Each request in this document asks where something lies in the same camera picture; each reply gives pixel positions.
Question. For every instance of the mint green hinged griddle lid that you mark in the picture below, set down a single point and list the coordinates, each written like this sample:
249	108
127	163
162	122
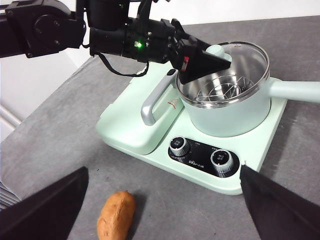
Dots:
130	125

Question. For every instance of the glass lid with green knob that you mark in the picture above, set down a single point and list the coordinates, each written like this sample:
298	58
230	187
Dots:
250	57

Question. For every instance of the mint green breakfast machine base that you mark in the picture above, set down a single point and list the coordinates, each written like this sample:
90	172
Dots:
250	140

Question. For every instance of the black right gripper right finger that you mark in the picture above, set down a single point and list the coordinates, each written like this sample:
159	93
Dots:
282	210

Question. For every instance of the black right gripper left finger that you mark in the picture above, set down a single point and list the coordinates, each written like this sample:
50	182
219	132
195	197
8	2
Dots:
42	212

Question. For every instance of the steel steamer rack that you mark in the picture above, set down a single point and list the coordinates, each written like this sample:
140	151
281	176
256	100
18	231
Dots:
220	93

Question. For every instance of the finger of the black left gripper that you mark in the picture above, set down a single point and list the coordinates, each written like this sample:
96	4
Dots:
200	43
202	65

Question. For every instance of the brown sweet potato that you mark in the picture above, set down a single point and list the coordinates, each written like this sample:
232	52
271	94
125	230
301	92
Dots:
117	215

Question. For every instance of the silver control dial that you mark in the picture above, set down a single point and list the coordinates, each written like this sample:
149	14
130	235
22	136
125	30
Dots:
221	160
178	145

